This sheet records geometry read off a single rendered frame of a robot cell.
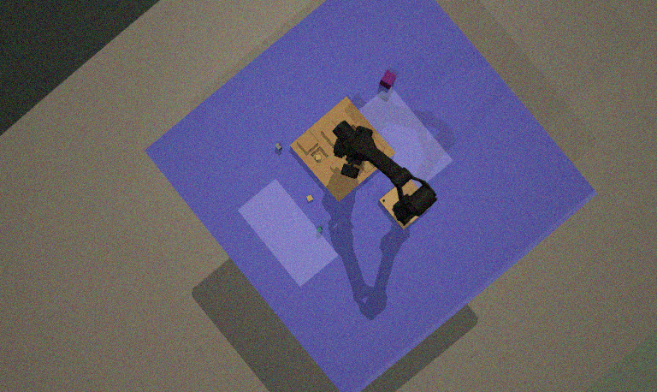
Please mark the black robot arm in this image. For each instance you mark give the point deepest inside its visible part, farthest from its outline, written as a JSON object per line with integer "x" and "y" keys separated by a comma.
{"x": 360, "y": 144}

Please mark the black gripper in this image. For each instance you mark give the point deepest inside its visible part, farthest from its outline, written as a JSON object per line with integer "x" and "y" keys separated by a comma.
{"x": 349, "y": 170}

